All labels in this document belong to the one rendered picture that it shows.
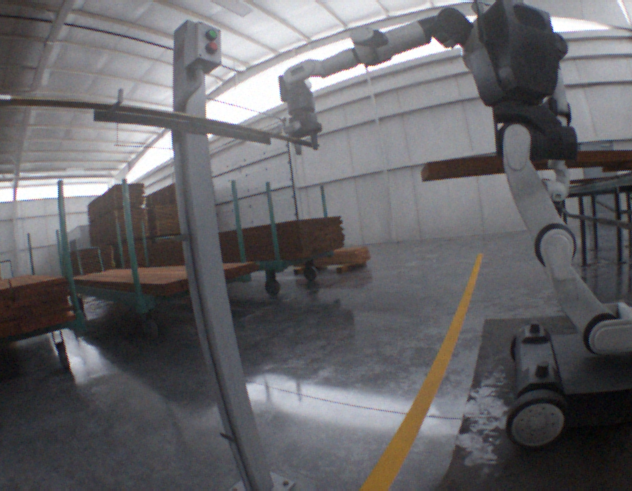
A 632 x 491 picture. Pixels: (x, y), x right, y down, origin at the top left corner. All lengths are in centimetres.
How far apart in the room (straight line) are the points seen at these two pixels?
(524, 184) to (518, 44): 42
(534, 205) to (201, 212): 93
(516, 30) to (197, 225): 100
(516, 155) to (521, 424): 79
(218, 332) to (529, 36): 116
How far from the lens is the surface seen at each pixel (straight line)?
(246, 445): 86
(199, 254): 68
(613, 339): 115
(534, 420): 103
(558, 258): 101
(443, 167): 122
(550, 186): 121
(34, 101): 59
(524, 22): 107
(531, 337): 132
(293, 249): 327
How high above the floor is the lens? 74
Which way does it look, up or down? 4 degrees down
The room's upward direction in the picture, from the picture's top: 8 degrees counter-clockwise
